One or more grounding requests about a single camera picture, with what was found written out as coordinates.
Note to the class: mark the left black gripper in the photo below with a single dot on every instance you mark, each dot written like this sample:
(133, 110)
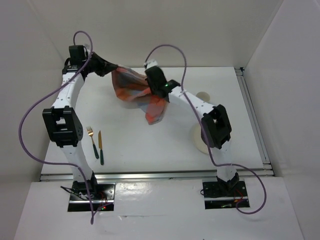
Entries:
(104, 66)

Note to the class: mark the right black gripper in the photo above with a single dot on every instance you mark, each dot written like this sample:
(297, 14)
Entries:
(149, 84)

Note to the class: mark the checkered orange blue cloth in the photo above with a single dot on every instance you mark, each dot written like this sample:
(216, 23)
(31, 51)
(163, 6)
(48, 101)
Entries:
(131, 87)

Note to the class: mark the blue mug cream inside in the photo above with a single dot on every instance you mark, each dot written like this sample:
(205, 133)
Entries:
(204, 96)

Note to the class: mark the gold fork green handle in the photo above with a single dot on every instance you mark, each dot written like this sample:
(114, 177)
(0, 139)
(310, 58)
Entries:
(90, 133)

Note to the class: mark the gold knife green handle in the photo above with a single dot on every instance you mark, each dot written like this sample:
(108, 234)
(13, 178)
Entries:
(100, 145)

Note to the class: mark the cream round plate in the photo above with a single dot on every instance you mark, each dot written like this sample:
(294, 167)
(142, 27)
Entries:
(197, 139)

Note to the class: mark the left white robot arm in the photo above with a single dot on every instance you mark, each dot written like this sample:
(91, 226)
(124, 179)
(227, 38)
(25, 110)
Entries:
(62, 123)

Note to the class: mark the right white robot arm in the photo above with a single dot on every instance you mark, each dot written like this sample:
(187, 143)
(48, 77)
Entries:
(215, 127)

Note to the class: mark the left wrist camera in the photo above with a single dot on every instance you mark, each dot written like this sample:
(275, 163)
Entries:
(77, 54)

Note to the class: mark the front aluminium rail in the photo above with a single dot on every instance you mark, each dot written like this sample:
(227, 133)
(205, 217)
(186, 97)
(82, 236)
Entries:
(157, 175)

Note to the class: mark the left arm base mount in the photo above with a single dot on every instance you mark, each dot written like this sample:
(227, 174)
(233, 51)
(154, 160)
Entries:
(102, 197)

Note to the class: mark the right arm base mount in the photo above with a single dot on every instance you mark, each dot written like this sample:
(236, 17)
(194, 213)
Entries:
(216, 198)

